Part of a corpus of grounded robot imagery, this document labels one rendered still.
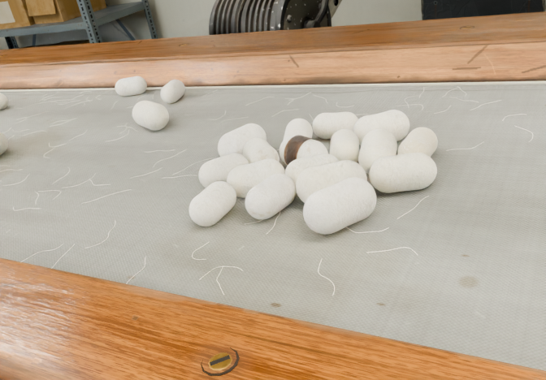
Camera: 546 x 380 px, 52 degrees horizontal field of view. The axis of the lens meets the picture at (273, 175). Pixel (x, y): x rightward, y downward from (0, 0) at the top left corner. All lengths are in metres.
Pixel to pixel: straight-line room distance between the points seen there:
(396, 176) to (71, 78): 0.47
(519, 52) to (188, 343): 0.35
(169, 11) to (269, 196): 2.72
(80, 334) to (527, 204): 0.21
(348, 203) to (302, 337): 0.10
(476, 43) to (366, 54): 0.09
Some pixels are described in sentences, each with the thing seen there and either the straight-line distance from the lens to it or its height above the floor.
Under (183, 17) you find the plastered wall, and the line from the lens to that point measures 2.95.
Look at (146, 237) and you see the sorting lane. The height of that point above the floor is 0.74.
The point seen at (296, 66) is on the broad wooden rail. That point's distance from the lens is 0.52.
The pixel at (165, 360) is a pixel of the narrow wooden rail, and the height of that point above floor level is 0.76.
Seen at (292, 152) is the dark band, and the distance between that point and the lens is 0.33.
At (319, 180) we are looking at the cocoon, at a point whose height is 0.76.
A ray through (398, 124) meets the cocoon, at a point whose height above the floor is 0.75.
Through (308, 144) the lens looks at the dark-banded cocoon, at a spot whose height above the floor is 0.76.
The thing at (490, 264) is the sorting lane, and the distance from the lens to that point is 0.25.
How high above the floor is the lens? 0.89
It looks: 25 degrees down
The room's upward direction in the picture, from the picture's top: 11 degrees counter-clockwise
